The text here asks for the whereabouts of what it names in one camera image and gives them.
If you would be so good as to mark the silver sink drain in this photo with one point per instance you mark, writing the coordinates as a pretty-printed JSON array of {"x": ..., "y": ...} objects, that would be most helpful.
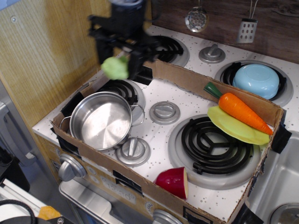
[{"x": 285, "y": 214}]

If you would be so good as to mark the yellow toy banana slice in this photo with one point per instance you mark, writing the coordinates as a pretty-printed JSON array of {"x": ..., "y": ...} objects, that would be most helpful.
[{"x": 236, "y": 128}]

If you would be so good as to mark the silver front stove knob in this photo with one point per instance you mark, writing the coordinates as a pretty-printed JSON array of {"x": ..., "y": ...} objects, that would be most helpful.
[{"x": 134, "y": 152}]

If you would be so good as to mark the silver back stove knob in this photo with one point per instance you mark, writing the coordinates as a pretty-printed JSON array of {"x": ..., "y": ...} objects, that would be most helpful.
[{"x": 212, "y": 54}]

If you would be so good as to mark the silver oven door handle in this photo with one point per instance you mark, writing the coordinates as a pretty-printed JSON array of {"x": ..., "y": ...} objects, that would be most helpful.
[{"x": 93, "y": 208}]

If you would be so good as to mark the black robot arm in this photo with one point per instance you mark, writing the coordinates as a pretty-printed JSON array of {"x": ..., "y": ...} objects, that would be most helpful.
[{"x": 147, "y": 71}]

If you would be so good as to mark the hanging silver spatula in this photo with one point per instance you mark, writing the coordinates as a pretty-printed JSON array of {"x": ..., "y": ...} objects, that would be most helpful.
[{"x": 247, "y": 28}]

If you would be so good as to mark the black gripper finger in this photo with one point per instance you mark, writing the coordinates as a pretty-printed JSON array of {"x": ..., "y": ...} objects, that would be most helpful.
[
  {"x": 135, "y": 65},
  {"x": 105, "y": 49}
]

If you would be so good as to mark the stainless steel pot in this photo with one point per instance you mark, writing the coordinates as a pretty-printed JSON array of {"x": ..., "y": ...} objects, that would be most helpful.
[{"x": 104, "y": 120}]

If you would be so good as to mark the hanging silver strainer ladle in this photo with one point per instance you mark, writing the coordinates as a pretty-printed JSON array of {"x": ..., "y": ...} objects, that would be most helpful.
[{"x": 197, "y": 18}]

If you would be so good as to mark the green toy broccoli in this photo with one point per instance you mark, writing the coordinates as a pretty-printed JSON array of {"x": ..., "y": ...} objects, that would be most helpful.
[{"x": 116, "y": 68}]

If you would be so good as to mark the light blue bowl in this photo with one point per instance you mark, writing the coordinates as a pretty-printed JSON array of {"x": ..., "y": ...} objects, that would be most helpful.
[{"x": 258, "y": 79}]

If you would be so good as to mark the silver sink basin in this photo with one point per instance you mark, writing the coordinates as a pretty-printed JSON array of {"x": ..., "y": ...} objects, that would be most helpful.
[{"x": 279, "y": 183}]

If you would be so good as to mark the silver centre stove knob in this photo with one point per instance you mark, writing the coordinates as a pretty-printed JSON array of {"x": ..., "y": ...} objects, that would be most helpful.
[{"x": 164, "y": 113}]

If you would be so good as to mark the back right black burner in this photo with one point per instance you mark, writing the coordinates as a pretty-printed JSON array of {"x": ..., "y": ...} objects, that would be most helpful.
[{"x": 227, "y": 73}]

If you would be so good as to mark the red toy apple half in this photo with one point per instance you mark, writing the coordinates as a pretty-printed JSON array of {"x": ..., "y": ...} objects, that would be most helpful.
[{"x": 174, "y": 181}]

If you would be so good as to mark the orange toy carrot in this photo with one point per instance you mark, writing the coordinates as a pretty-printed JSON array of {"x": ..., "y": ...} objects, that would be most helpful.
[{"x": 236, "y": 108}]

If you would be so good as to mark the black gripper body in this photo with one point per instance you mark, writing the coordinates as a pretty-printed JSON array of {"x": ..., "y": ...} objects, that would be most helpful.
[{"x": 124, "y": 26}]

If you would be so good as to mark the front right black burner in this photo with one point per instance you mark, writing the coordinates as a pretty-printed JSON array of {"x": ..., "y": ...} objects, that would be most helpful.
[{"x": 212, "y": 158}]

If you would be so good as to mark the silver oven front knob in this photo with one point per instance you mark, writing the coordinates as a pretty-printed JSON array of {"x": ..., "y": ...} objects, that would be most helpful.
[{"x": 70, "y": 168}]

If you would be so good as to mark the front left black burner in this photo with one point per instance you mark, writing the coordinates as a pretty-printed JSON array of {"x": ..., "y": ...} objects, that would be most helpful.
[{"x": 123, "y": 88}]

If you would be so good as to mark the cardboard fence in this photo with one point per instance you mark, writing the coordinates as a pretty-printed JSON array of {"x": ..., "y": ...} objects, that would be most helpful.
[{"x": 134, "y": 186}]

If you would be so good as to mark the silver stove knob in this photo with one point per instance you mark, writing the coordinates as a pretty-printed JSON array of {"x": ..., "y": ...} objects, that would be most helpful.
[
  {"x": 212, "y": 54},
  {"x": 134, "y": 152},
  {"x": 164, "y": 113}
]

